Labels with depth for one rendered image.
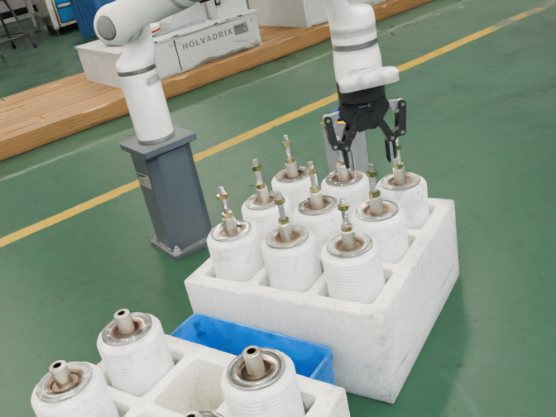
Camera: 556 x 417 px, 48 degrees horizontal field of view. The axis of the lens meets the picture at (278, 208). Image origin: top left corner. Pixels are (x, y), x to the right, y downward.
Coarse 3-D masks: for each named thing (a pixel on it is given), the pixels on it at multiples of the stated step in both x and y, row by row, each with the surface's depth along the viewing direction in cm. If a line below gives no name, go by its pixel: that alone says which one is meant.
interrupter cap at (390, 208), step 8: (384, 200) 112; (360, 208) 111; (368, 208) 111; (384, 208) 110; (392, 208) 109; (360, 216) 108; (368, 216) 108; (376, 216) 108; (384, 216) 107; (392, 216) 107
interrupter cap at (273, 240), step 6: (276, 228) 110; (294, 228) 109; (300, 228) 109; (270, 234) 109; (276, 234) 109; (294, 234) 108; (300, 234) 107; (306, 234) 106; (270, 240) 107; (276, 240) 107; (294, 240) 106; (300, 240) 105; (270, 246) 105; (276, 246) 105; (282, 246) 105; (288, 246) 104; (294, 246) 104
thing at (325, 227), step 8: (296, 208) 117; (336, 208) 114; (296, 216) 115; (304, 216) 113; (312, 216) 113; (320, 216) 112; (328, 216) 112; (336, 216) 113; (296, 224) 116; (304, 224) 113; (312, 224) 113; (320, 224) 112; (328, 224) 113; (336, 224) 113; (320, 232) 113; (328, 232) 113; (336, 232) 114; (320, 240) 114; (328, 240) 114; (320, 248) 115
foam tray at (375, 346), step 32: (448, 224) 121; (320, 256) 113; (416, 256) 108; (448, 256) 123; (192, 288) 115; (224, 288) 110; (256, 288) 108; (320, 288) 105; (384, 288) 101; (416, 288) 108; (448, 288) 125; (256, 320) 110; (288, 320) 106; (320, 320) 102; (352, 320) 98; (384, 320) 96; (416, 320) 109; (352, 352) 101; (384, 352) 98; (416, 352) 111; (352, 384) 105; (384, 384) 101
